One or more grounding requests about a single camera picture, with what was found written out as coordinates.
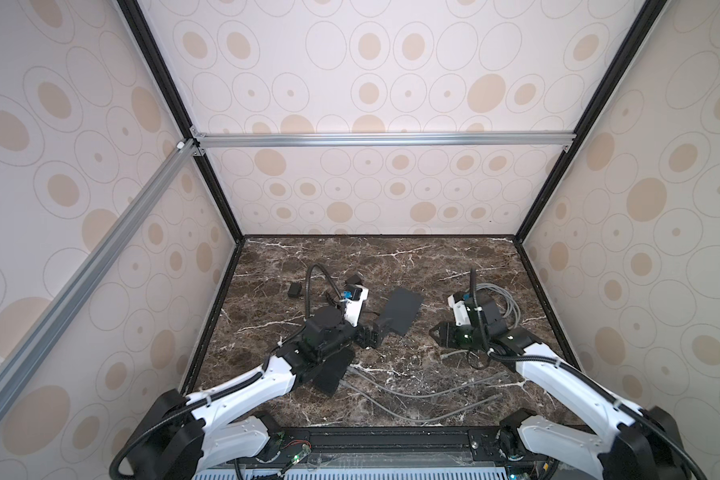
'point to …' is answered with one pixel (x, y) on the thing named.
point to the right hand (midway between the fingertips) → (436, 331)
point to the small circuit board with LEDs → (304, 452)
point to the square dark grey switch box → (400, 309)
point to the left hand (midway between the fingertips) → (387, 314)
